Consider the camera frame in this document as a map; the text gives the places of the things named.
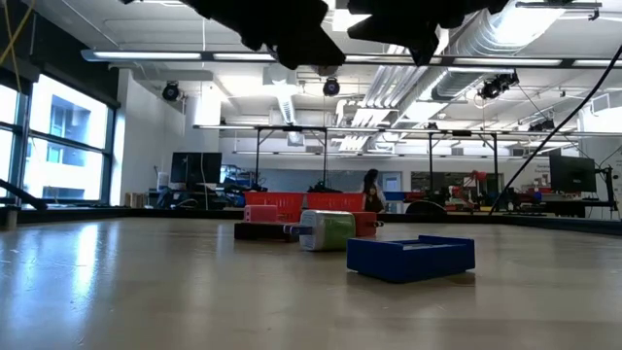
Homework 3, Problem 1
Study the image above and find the black ceiling camera cluster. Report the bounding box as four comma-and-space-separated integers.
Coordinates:
477, 71, 520, 101

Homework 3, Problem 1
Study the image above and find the red plastic basket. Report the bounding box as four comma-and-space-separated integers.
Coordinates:
242, 191, 307, 225
305, 192, 367, 214

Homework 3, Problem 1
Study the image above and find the pink plug charger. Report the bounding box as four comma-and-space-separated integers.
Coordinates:
243, 203, 281, 225

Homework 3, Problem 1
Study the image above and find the black rectangular box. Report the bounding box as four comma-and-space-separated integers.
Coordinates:
233, 221, 299, 243

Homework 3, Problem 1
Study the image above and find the black computer monitor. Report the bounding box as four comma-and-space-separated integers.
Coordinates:
169, 151, 224, 186
548, 153, 599, 194

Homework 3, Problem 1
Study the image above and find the red plug charger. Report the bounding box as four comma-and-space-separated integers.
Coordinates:
351, 210, 386, 239

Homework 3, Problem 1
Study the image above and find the person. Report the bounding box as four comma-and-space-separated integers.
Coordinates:
361, 167, 389, 214

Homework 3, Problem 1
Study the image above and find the silver ventilation duct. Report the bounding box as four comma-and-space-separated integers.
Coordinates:
430, 0, 570, 101

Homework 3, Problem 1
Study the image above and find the brown cardboard box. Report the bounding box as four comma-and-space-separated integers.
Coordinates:
123, 192, 150, 209

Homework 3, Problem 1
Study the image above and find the black arched frame handle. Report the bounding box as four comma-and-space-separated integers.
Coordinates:
404, 199, 449, 216

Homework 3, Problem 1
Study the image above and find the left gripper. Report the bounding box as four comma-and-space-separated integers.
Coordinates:
186, 0, 348, 71

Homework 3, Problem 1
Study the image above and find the black background rig frame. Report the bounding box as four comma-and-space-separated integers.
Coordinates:
253, 124, 329, 193
427, 128, 501, 195

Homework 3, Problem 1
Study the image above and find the long ceiling light fixture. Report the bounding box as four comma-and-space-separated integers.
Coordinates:
81, 48, 622, 68

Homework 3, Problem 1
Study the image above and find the black window frame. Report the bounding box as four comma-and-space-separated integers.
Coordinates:
0, 67, 121, 208

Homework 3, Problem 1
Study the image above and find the green white plug charger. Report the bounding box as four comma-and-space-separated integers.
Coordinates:
283, 208, 358, 253

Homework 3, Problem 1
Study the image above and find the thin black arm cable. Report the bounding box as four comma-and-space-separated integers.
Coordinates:
489, 45, 622, 216

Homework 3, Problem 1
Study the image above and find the red background machine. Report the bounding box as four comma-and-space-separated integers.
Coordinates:
449, 169, 490, 211

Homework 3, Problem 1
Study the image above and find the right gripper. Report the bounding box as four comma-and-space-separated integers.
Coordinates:
346, 0, 509, 67

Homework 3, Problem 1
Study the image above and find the dark blue box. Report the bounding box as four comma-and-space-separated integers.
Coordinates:
345, 234, 477, 286

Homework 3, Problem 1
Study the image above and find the thick black cable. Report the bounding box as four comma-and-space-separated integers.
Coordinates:
0, 177, 50, 212

